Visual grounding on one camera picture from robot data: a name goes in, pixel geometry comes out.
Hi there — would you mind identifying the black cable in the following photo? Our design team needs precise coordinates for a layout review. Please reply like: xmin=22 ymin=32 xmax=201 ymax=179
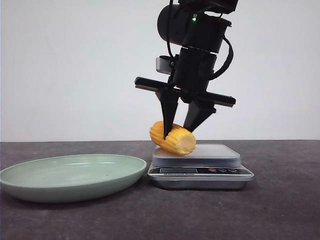
xmin=209 ymin=36 xmax=235 ymax=81

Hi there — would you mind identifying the yellow corn cob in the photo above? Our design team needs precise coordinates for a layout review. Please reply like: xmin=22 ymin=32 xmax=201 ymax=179
xmin=149 ymin=121 xmax=196 ymax=156

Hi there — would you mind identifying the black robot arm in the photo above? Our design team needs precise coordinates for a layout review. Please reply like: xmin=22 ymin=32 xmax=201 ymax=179
xmin=135 ymin=0 xmax=238 ymax=139

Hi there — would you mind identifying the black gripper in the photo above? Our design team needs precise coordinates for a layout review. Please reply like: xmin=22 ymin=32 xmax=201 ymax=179
xmin=135 ymin=47 xmax=236 ymax=139

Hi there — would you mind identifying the silver digital kitchen scale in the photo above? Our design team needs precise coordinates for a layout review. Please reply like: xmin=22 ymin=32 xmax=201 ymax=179
xmin=147 ymin=143 xmax=255 ymax=190

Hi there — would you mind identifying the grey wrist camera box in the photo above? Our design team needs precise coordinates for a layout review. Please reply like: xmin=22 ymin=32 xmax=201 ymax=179
xmin=156 ymin=54 xmax=179 ymax=75

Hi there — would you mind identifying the light green plate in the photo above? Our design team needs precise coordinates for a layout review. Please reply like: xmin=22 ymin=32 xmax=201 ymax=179
xmin=0 ymin=154 xmax=147 ymax=203

